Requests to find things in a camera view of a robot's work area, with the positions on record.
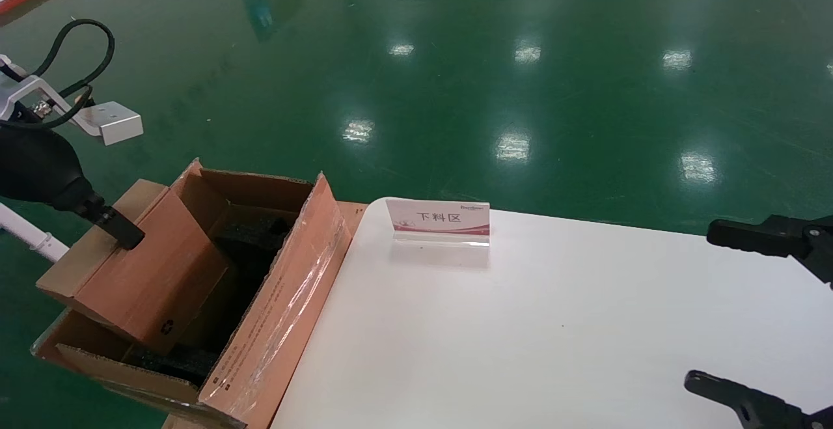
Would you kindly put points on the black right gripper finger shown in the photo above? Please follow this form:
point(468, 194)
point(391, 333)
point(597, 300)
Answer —
point(755, 237)
point(735, 400)

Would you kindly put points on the white pipe with clamp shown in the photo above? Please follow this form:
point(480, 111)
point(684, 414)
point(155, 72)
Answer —
point(29, 234)

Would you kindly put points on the silver camera mounting bracket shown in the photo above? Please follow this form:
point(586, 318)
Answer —
point(26, 90)

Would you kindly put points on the black foam insert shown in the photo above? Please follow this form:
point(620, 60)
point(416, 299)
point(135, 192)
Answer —
point(169, 365)
point(254, 240)

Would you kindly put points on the small cardboard box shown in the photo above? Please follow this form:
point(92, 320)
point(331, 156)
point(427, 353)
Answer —
point(150, 273)

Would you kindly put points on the large open cardboard box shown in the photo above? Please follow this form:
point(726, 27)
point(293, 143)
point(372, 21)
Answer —
point(286, 299)

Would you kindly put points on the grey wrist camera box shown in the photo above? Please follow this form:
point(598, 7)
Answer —
point(114, 123)

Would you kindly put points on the acrylic sign with pink label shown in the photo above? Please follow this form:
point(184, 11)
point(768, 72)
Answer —
point(442, 221)

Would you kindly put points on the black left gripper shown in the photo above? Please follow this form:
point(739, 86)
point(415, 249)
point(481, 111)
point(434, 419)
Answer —
point(32, 165)

